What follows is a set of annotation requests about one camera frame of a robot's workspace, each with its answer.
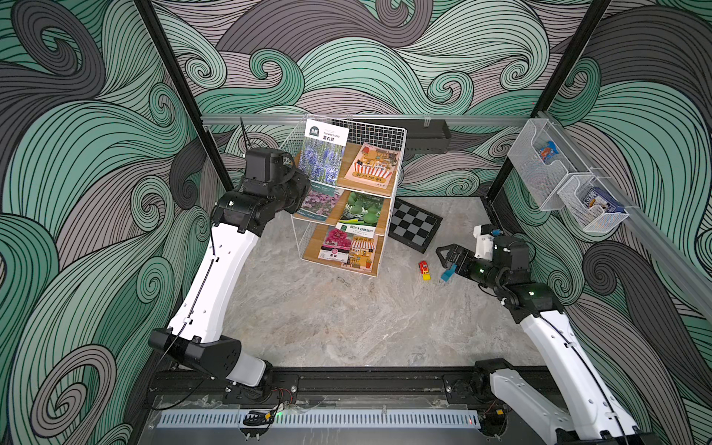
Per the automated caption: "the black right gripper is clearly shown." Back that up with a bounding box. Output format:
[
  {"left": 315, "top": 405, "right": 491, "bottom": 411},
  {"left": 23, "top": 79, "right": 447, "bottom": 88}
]
[{"left": 441, "top": 243, "right": 505, "bottom": 292}]

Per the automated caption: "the lavender flower seed bag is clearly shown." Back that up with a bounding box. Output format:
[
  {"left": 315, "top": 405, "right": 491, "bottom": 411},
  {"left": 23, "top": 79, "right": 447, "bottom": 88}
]
[{"left": 299, "top": 119, "right": 350, "bottom": 185}]

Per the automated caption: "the pink cosmos flower seed bag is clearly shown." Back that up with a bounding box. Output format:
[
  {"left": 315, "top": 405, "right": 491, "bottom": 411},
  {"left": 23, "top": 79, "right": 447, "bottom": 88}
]
[{"left": 297, "top": 183, "right": 344, "bottom": 222}]

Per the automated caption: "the striped awning shop seed bag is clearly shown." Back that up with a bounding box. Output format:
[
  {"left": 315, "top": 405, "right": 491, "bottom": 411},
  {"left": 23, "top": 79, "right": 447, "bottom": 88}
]
[{"left": 341, "top": 235, "right": 376, "bottom": 273}]

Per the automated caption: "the green vegetable seed bag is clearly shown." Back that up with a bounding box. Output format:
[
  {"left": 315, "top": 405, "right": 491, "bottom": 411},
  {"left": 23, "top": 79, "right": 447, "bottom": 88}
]
[{"left": 335, "top": 191, "right": 385, "bottom": 238}]

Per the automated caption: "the magenta flower seed bag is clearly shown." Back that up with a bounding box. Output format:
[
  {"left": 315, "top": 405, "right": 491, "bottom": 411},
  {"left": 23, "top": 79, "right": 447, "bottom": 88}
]
[{"left": 318, "top": 228, "right": 352, "bottom": 263}]

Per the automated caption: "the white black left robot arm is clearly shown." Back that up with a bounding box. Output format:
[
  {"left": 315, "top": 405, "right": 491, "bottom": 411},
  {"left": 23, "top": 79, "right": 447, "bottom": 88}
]
[{"left": 148, "top": 148, "right": 311, "bottom": 388}]

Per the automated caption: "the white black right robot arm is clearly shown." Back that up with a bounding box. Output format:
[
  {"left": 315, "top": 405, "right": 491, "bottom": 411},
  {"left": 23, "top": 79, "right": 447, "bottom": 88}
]
[{"left": 436, "top": 224, "right": 659, "bottom": 444}]

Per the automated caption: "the teal curved plastic block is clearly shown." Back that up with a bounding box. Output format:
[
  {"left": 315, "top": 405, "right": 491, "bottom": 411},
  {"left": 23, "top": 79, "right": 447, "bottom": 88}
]
[{"left": 441, "top": 264, "right": 457, "bottom": 282}]

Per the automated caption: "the red yellow toy truck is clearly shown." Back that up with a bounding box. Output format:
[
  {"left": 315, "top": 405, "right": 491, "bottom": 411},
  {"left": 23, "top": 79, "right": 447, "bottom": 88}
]
[{"left": 418, "top": 261, "right": 431, "bottom": 281}]

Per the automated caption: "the black grey chessboard box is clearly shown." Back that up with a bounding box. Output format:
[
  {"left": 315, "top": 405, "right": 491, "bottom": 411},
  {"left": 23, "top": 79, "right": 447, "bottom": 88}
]
[{"left": 388, "top": 198, "right": 442, "bottom": 253}]

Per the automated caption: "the blue red toy in bin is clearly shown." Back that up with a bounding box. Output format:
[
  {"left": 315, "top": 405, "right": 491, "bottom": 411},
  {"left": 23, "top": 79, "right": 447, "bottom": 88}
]
[{"left": 537, "top": 140, "right": 560, "bottom": 165}]

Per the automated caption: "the blue white packet in bin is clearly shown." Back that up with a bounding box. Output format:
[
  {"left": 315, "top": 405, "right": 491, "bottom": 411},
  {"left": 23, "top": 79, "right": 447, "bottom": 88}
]
[{"left": 576, "top": 185, "right": 626, "bottom": 218}]

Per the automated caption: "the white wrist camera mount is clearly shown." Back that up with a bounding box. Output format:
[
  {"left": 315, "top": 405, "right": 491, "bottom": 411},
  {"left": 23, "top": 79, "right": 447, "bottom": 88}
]
[{"left": 473, "top": 224, "right": 504, "bottom": 261}]

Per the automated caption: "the white wire shelf rack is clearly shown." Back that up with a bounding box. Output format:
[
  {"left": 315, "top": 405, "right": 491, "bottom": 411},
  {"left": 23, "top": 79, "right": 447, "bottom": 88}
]
[{"left": 281, "top": 115, "right": 407, "bottom": 277}]

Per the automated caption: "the black wall tray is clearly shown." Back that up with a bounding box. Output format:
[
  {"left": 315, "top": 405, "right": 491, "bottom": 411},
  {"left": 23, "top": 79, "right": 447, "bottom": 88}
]
[{"left": 357, "top": 119, "right": 452, "bottom": 161}]

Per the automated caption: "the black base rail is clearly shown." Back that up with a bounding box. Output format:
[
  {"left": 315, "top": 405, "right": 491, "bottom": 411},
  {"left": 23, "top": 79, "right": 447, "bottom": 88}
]
[{"left": 146, "top": 366, "right": 503, "bottom": 410}]

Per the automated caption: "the clear wall bin left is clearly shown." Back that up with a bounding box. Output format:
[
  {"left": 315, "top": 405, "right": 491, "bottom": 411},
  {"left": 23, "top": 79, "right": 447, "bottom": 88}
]
[{"left": 508, "top": 119, "right": 577, "bottom": 211}]

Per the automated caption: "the clear wall bin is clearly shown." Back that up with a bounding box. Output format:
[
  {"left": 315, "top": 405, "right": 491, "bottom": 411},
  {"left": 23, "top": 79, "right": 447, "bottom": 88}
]
[
  {"left": 508, "top": 119, "right": 577, "bottom": 211},
  {"left": 557, "top": 174, "right": 629, "bottom": 234}
]

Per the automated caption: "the clear wall bin right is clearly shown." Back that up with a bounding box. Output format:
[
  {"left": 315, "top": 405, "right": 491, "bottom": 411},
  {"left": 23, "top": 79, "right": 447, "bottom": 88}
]
[{"left": 557, "top": 174, "right": 629, "bottom": 234}]

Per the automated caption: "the left black corner frame post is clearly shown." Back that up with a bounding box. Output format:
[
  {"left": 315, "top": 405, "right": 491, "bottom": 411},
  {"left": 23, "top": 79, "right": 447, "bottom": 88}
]
[{"left": 133, "top": 0, "right": 234, "bottom": 191}]

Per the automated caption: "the black corner frame post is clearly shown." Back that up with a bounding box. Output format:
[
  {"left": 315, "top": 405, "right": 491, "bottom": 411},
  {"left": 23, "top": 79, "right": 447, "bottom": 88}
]
[
  {"left": 485, "top": 0, "right": 613, "bottom": 202},
  {"left": 133, "top": 0, "right": 234, "bottom": 191}
]

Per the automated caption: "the white slotted cable duct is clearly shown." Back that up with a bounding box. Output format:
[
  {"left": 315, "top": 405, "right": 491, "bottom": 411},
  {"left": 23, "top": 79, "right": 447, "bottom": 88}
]
[{"left": 157, "top": 409, "right": 480, "bottom": 429}]

